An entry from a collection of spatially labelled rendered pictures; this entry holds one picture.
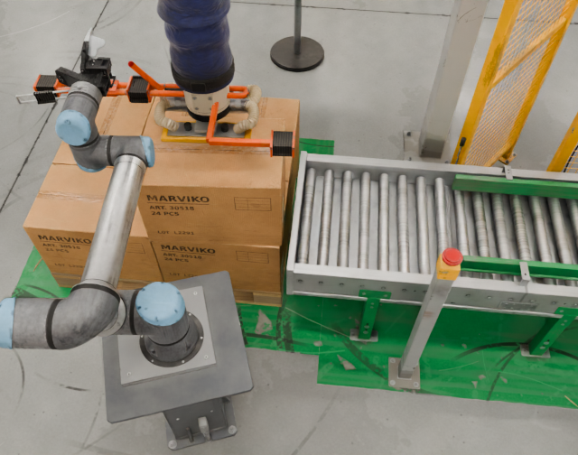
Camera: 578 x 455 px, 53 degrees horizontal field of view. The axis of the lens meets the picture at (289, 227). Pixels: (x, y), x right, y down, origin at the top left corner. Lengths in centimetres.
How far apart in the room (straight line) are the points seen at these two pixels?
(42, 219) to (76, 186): 23
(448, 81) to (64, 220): 211
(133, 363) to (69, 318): 79
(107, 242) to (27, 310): 24
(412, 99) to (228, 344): 253
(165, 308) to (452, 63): 208
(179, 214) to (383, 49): 255
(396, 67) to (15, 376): 315
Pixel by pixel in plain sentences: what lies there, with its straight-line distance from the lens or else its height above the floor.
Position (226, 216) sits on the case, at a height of 75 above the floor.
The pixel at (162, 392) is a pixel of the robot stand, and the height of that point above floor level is 75.
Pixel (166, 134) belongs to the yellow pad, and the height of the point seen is 113.
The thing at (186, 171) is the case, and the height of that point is 94.
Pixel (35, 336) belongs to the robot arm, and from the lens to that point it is 142.
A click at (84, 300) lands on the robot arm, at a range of 140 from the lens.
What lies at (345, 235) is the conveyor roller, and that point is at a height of 55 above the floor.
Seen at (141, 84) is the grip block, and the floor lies 126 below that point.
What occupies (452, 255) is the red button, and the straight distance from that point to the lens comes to 205.
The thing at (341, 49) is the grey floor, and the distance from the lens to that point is 453.
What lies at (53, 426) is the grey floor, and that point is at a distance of 301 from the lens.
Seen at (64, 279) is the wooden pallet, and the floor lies 9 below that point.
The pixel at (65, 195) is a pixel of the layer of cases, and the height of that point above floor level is 54.
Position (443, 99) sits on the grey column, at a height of 49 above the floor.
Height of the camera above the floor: 269
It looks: 54 degrees down
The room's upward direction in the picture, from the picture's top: straight up
